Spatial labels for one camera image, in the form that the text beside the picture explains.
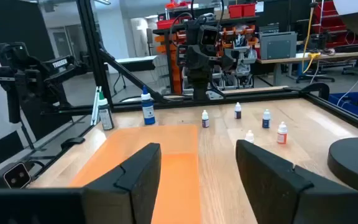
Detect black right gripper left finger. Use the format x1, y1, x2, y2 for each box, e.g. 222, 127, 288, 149
84, 142, 162, 224

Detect black frame bracket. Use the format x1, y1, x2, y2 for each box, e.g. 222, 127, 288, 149
299, 82, 331, 101
60, 136, 86, 151

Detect black shelf rack orange bins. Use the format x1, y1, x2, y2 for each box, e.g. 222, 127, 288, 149
152, 14, 259, 96

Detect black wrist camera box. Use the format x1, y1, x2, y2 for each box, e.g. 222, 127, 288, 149
197, 25, 220, 46

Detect grey metal box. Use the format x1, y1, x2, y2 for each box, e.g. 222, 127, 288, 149
259, 30, 298, 60

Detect large bottle blue cap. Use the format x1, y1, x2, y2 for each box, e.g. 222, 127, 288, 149
140, 85, 157, 126

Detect black office stool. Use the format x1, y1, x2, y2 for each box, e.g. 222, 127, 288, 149
296, 60, 336, 84

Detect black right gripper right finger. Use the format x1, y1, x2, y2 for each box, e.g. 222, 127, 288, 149
236, 139, 358, 224

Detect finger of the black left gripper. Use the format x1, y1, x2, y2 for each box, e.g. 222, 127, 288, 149
221, 49, 236, 71
177, 45, 188, 66

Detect white globe lamp black base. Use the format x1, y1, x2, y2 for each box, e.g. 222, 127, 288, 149
327, 0, 358, 191

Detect black depth camera box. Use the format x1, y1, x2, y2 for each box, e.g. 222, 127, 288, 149
0, 161, 34, 190

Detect small dropper bottle blue label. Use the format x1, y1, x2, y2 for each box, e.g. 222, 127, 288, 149
262, 108, 272, 129

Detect orange translucent plastic bin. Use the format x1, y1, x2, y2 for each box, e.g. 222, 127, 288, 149
69, 124, 202, 224

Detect white cable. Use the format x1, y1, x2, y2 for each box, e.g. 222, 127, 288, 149
336, 60, 358, 107

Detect black aluminium table frame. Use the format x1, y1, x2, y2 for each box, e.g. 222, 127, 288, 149
0, 0, 358, 187

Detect wooden-topped workbench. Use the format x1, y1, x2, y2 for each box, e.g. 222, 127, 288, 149
255, 46, 358, 86

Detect red shelf rack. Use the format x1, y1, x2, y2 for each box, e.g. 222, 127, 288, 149
311, 0, 358, 49

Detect yellow power cable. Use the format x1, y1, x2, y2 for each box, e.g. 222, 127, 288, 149
301, 6, 322, 75

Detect large bottle green cap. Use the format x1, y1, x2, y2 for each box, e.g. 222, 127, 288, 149
97, 90, 115, 131

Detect white flat bar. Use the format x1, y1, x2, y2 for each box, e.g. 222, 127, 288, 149
91, 86, 103, 126

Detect red storage bin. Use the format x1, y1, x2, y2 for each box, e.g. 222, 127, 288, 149
156, 19, 178, 30
228, 4, 244, 19
242, 2, 257, 18

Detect small dropper bottle red label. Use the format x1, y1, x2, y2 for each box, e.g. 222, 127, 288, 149
276, 121, 288, 145

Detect small dropper bottle purple label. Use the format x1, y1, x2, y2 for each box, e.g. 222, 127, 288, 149
201, 110, 210, 128

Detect white-topped table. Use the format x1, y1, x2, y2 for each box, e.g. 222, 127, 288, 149
104, 55, 158, 73

